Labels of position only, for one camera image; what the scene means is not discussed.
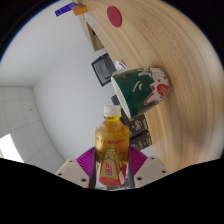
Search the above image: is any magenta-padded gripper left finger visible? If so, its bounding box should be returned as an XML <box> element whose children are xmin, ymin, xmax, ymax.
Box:
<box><xmin>54</xmin><ymin>148</ymin><xmax>98</xmax><ymax>190</ymax></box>

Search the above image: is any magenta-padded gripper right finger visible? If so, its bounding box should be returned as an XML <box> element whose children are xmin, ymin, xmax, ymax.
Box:
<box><xmin>126</xmin><ymin>146</ymin><xmax>172</xmax><ymax>190</ymax></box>

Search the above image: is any yellow-labelled drink bottle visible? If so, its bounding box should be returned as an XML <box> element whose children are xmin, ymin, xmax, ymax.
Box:
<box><xmin>94</xmin><ymin>104</ymin><xmax>131</xmax><ymax>189</ymax></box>

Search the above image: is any upright dark brown box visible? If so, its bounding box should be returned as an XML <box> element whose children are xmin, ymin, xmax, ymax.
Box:
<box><xmin>129</xmin><ymin>131</ymin><xmax>154</xmax><ymax>151</ymax></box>

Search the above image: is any flat dark brown box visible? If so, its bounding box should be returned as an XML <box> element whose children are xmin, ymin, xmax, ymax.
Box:
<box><xmin>120</xmin><ymin>113</ymin><xmax>150</xmax><ymax>138</ymax></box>

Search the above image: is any green mug with red print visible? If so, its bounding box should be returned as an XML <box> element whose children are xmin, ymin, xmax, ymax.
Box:
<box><xmin>110</xmin><ymin>66</ymin><xmax>170</xmax><ymax>120</ymax></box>

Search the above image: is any black mesh office chair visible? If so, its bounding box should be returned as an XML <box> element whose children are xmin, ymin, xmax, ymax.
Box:
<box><xmin>91</xmin><ymin>52</ymin><xmax>118</xmax><ymax>88</ymax></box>

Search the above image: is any white printed leaflet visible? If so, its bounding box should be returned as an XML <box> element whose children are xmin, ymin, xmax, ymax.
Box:
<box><xmin>114</xmin><ymin>60</ymin><xmax>128</xmax><ymax>71</ymax></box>

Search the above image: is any wooden side desk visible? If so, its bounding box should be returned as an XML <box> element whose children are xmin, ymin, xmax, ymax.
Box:
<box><xmin>79</xmin><ymin>13</ymin><xmax>106</xmax><ymax>52</ymax></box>

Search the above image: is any flat round red coaster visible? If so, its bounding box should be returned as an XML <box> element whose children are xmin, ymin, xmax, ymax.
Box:
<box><xmin>106</xmin><ymin>5</ymin><xmax>123</xmax><ymax>28</ymax></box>

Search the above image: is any orange box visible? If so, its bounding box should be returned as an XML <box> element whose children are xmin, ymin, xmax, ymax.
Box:
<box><xmin>73</xmin><ymin>3</ymin><xmax>89</xmax><ymax>16</ymax></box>

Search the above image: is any purple upright box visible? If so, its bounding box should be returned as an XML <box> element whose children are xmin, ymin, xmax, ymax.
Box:
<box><xmin>54</xmin><ymin>2</ymin><xmax>78</xmax><ymax>17</ymax></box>

